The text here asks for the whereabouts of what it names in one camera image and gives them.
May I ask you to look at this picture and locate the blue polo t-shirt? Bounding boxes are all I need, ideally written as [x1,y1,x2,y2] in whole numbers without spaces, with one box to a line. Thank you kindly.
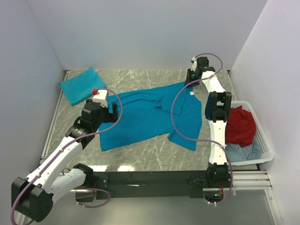
[99,82,202,151]

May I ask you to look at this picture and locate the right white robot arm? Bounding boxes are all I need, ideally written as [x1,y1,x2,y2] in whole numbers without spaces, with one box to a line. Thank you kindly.
[185,53,232,187]

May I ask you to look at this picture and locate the folded teal t-shirt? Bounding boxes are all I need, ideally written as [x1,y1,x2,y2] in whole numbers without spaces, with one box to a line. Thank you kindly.
[60,67,106,106]

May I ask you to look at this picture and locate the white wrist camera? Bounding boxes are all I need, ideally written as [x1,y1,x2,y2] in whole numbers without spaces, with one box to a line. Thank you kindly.
[191,57,198,72]
[92,89,109,108]

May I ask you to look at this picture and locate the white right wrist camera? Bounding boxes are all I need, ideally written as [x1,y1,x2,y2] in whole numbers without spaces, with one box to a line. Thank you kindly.
[191,57,198,72]

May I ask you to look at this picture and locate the aluminium rail frame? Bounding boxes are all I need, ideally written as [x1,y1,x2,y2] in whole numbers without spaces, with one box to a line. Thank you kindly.
[14,70,273,225]

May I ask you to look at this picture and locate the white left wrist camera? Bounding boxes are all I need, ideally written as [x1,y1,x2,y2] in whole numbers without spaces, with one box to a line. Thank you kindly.
[92,89,109,108]

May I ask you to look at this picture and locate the white plastic laundry basket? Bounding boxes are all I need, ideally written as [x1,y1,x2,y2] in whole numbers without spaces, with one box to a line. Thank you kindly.
[231,101,274,166]

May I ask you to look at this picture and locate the light blue t-shirt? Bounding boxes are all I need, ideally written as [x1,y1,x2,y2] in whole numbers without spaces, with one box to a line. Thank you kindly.
[225,142,262,162]

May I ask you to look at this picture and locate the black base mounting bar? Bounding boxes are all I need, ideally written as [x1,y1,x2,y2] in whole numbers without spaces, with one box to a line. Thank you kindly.
[94,171,209,198]

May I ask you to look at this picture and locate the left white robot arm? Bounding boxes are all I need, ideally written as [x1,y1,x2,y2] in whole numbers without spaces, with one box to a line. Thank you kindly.
[10,99,123,225]

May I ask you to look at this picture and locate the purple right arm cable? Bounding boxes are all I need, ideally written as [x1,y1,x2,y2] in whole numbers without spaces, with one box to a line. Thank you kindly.
[171,52,234,205]

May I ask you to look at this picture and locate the red t-shirt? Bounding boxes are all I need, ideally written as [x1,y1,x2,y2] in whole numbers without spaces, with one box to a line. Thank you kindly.
[225,106,256,147]

